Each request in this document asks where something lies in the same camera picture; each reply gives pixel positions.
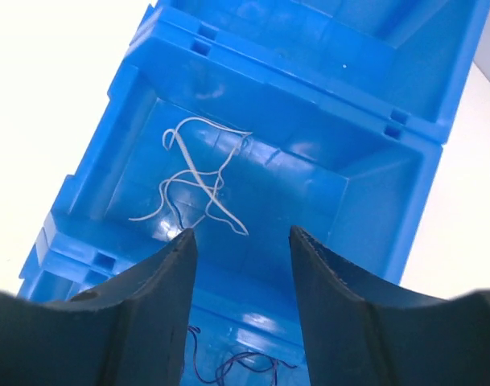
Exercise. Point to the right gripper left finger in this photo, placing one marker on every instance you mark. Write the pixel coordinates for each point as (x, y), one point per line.
(129, 330)

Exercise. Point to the blue three-compartment bin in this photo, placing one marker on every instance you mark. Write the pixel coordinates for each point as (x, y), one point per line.
(241, 119)

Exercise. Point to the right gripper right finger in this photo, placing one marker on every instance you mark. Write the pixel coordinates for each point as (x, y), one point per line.
(359, 329)

